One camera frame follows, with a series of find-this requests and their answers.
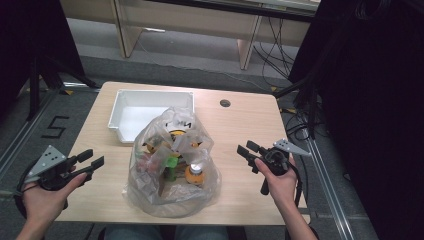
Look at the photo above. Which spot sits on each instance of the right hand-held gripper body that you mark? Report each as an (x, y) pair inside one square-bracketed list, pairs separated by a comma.
[(276, 160)]

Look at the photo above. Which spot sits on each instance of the black curtain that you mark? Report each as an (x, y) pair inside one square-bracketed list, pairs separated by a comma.
[(376, 100), (30, 30)]

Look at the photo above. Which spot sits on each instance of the white plastic bin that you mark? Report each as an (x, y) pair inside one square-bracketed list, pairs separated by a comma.
[(140, 113)]

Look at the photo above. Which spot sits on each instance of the white paper sheet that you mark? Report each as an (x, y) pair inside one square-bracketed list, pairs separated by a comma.
[(155, 30)]

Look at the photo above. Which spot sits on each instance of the person's legs in jeans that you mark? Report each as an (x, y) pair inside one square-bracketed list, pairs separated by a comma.
[(133, 233)]

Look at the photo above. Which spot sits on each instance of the orange drink bottle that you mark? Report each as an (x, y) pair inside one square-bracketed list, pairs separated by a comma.
[(194, 175)]

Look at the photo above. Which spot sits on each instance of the black metal stand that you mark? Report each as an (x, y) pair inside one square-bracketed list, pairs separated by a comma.
[(311, 110), (34, 86)]

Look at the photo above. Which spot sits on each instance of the light wooden desk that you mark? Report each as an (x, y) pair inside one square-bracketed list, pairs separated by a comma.
[(186, 16)]

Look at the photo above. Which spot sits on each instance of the person's left hand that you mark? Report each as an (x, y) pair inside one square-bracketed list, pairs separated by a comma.
[(43, 205)]

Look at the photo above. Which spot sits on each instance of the metal floor rail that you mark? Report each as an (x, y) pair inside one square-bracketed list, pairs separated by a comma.
[(23, 136), (328, 186)]

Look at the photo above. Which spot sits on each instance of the person's right hand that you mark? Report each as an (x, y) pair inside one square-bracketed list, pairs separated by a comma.
[(283, 188)]

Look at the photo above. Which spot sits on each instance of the clear plastic bag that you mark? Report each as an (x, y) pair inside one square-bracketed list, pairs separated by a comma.
[(150, 196)]

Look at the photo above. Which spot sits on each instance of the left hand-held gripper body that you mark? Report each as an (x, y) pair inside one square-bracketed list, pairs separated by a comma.
[(46, 161)]

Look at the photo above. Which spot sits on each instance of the yellow black chips bag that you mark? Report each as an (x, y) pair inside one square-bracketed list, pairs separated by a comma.
[(176, 133)]

